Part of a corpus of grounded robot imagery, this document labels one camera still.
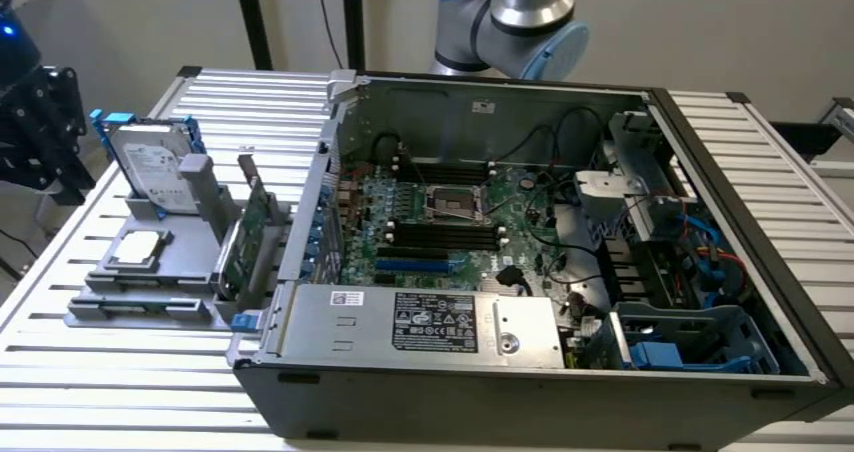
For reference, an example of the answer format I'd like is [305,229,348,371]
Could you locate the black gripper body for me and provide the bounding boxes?
[0,0,45,98]

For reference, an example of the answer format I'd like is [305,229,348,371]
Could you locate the green RAM stick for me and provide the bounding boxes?
[74,299,201,318]

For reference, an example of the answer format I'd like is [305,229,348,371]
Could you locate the black RAM slot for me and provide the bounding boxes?
[396,175,500,186]
[398,165,498,175]
[400,159,497,169]
[384,238,508,249]
[386,226,506,236]
[388,220,506,230]
[385,232,508,242]
[397,170,500,180]

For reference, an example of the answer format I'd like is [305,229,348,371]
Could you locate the long black expansion slot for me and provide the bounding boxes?
[377,247,453,262]

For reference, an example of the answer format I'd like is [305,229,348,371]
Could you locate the blue expansion slot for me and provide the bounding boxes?
[373,257,452,274]

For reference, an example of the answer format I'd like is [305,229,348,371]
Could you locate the blue disk caddy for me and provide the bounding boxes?
[89,110,206,222]

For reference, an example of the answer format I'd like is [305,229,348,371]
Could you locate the silver hard disk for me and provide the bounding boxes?
[109,123,202,209]

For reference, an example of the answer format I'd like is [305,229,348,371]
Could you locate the silver CPU chip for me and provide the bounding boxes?
[109,230,177,267]

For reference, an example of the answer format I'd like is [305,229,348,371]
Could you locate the grey parts rack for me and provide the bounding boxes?
[63,152,301,331]

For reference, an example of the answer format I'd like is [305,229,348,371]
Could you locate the thick black stand pole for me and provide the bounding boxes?
[230,0,277,71]

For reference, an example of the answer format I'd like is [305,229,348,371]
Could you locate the green graphics card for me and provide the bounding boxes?
[211,144,283,302]

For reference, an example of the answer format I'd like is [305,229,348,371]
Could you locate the thin black stand pole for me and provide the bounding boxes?
[338,0,370,71]

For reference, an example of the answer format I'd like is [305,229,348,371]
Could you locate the CPU socket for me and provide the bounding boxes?
[417,183,494,219]

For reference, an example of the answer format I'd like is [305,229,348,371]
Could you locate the silver power supply unit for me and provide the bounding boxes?
[277,284,569,371]

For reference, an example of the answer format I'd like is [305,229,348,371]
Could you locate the green motherboard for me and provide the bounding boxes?
[326,164,582,323]

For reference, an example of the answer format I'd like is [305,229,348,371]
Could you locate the black open PC case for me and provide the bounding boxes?
[230,69,854,443]

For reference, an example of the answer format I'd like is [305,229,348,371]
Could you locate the grey metal disk bay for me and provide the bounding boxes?
[572,110,702,246]

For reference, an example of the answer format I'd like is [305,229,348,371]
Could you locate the blue plastic disk bay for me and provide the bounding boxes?
[608,300,784,374]

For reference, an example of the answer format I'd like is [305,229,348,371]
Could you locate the black block beside table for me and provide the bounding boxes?
[767,119,837,164]

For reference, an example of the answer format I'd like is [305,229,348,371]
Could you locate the black cable on floor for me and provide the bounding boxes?
[0,227,41,279]

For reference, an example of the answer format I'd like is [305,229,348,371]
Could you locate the black hanging cable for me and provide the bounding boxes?
[316,0,348,69]

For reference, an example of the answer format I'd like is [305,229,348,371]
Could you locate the short black looped wire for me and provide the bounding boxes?
[369,131,404,166]

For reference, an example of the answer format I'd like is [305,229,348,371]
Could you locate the long black looped wire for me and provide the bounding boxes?
[518,105,608,171]

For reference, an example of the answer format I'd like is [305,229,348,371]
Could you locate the blue data wire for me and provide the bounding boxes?
[672,210,733,307]

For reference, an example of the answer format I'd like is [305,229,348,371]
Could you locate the red data wire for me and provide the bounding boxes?
[693,250,748,273]

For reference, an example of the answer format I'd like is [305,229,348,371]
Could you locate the aluminium profile rail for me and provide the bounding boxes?
[809,98,854,174]

